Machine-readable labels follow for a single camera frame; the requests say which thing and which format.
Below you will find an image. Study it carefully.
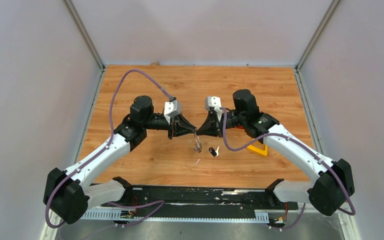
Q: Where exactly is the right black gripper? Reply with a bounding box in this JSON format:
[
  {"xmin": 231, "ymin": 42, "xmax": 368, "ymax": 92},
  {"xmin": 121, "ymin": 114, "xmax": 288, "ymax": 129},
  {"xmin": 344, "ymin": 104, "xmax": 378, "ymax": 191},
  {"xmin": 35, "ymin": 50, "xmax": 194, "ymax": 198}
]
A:
[{"xmin": 197, "ymin": 111, "xmax": 246, "ymax": 139}]

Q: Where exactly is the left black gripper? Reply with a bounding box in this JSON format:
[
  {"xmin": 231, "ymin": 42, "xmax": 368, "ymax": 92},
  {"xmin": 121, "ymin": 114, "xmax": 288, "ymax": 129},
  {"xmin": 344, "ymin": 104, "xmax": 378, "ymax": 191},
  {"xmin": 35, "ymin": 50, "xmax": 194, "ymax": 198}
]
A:
[{"xmin": 143, "ymin": 113, "xmax": 197, "ymax": 140}]

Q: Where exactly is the black head silver key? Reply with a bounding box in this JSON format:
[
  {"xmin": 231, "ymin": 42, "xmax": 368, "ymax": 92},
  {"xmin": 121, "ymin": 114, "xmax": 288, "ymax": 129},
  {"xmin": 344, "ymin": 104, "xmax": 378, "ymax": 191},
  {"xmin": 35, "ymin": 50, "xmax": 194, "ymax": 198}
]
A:
[{"xmin": 208, "ymin": 146, "xmax": 220, "ymax": 157}]

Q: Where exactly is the silver keyring with clips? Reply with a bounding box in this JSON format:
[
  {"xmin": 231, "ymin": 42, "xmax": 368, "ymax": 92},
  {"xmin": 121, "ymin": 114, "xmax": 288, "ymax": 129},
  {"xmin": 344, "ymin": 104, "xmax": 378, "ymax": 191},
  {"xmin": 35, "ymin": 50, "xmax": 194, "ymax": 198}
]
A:
[{"xmin": 193, "ymin": 129, "xmax": 202, "ymax": 153}]

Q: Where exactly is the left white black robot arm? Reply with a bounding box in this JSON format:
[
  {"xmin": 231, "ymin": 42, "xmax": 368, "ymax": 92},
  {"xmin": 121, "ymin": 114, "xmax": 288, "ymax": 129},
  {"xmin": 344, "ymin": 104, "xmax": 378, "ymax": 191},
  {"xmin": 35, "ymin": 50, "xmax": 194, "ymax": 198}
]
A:
[{"xmin": 43, "ymin": 95, "xmax": 197, "ymax": 224}]

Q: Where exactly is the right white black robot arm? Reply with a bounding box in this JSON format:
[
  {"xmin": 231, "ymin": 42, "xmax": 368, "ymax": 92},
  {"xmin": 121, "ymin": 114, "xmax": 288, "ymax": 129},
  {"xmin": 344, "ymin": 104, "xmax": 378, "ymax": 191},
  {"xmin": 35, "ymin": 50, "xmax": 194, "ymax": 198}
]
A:
[{"xmin": 197, "ymin": 89, "xmax": 356, "ymax": 216}]

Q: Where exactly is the yellow triangular toy piece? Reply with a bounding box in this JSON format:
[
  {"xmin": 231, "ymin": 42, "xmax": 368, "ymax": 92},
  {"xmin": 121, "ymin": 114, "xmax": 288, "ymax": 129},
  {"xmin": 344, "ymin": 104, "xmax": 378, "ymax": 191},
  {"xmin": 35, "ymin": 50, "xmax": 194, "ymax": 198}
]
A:
[{"xmin": 246, "ymin": 144, "xmax": 269, "ymax": 157}]

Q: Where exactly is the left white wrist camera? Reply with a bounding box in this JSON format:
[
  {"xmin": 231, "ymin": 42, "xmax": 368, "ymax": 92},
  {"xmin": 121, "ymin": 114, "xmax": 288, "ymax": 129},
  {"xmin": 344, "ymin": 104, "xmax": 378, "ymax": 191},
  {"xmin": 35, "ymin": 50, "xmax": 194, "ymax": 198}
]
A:
[{"xmin": 163, "ymin": 100, "xmax": 181, "ymax": 124}]

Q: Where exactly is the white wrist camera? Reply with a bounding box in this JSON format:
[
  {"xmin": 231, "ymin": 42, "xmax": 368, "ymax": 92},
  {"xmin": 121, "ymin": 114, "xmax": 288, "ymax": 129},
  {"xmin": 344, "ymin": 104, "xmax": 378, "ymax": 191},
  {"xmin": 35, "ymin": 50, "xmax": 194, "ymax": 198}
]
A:
[
  {"xmin": 163, "ymin": 100, "xmax": 181, "ymax": 124},
  {"xmin": 204, "ymin": 96, "xmax": 224, "ymax": 122}
]

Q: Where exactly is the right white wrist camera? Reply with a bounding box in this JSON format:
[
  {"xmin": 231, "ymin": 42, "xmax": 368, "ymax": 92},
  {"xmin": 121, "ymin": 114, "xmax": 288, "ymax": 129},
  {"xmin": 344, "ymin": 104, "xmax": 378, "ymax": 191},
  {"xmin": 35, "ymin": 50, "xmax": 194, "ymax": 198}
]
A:
[{"xmin": 204, "ymin": 96, "xmax": 224, "ymax": 122}]

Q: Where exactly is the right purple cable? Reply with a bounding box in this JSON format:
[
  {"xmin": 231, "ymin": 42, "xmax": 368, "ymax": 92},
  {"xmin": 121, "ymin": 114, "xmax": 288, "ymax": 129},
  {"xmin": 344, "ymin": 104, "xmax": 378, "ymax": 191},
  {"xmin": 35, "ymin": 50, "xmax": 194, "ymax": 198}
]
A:
[{"xmin": 221, "ymin": 107, "xmax": 357, "ymax": 232}]

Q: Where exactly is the purple cable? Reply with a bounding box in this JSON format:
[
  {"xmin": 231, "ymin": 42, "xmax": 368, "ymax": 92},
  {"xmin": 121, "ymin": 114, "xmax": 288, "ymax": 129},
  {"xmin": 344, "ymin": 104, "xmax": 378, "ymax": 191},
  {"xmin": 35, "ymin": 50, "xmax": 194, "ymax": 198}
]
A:
[
  {"xmin": 221, "ymin": 107, "xmax": 357, "ymax": 232},
  {"xmin": 44, "ymin": 69, "xmax": 178, "ymax": 240}
]

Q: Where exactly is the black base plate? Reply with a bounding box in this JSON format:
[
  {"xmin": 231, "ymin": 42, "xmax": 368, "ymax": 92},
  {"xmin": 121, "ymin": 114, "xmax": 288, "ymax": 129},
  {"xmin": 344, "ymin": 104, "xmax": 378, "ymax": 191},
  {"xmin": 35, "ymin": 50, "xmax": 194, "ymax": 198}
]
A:
[{"xmin": 116, "ymin": 185, "xmax": 298, "ymax": 219}]

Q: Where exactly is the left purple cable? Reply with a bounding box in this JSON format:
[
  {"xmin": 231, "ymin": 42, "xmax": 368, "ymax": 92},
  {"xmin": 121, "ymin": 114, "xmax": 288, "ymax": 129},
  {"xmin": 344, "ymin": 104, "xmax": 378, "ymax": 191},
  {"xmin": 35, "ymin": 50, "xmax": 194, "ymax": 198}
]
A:
[{"xmin": 44, "ymin": 69, "xmax": 178, "ymax": 240}]

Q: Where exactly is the white slotted cable duct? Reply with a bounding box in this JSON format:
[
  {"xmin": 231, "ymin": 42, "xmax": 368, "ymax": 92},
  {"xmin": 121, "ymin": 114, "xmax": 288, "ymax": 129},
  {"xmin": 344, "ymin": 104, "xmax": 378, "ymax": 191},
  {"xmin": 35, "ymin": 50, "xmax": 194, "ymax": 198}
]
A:
[{"xmin": 80, "ymin": 208, "xmax": 270, "ymax": 224}]

